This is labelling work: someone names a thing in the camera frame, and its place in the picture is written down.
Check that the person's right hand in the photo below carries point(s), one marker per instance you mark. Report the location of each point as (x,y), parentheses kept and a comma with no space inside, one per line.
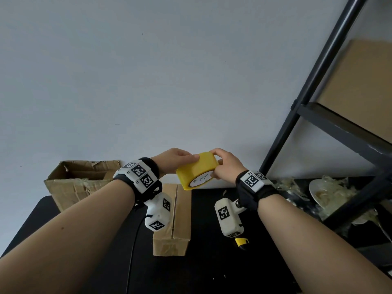
(229,169)

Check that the person's left hand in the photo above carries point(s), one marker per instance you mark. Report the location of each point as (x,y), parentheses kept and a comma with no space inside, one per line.
(170,160)

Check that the person's right fingers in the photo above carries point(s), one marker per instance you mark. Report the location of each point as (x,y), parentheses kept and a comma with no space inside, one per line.
(219,152)

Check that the person's left thumb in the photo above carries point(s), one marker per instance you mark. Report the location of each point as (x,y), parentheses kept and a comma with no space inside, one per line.
(190,157)

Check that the yellow tape roll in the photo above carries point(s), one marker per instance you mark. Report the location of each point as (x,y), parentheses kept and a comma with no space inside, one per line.
(196,172)

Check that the person's right forearm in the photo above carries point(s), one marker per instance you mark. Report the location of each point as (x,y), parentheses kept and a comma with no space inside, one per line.
(309,244)

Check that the person's left forearm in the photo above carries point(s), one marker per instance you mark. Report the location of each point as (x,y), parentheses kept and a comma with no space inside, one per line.
(70,235)

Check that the white right wrist marker block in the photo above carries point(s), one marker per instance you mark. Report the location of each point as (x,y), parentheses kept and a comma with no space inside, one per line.
(254,181)

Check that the white wrist marker block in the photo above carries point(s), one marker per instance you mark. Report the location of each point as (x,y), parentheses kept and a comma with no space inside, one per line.
(254,181)
(141,176)

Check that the white left wrist marker block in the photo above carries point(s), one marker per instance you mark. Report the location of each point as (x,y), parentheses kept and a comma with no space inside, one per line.
(141,176)

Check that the closed long cardboard box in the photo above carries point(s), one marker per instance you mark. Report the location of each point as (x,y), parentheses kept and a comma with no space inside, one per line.
(180,223)

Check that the pile of clear tape scraps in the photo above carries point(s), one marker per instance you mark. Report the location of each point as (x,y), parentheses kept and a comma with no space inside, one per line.
(289,186)

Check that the yellow utility knife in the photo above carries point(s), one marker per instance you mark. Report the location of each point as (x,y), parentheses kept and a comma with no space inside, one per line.
(242,242)

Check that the white plate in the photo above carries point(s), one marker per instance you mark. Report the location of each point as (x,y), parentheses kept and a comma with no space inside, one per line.
(324,192)

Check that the black metal shelf rack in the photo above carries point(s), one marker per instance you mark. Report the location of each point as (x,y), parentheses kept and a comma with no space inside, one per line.
(333,119)

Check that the open torn cardboard box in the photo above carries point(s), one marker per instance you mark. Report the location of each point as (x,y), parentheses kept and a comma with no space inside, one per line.
(73,183)

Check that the large cardboard box on shelf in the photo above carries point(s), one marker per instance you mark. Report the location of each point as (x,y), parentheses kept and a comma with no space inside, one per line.
(361,88)

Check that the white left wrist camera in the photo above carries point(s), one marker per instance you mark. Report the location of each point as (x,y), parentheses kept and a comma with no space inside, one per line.
(159,212)

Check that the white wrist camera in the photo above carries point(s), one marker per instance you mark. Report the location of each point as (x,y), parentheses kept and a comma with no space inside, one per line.
(228,217)
(159,212)

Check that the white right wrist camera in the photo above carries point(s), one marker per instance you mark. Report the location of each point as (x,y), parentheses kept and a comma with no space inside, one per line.
(228,217)

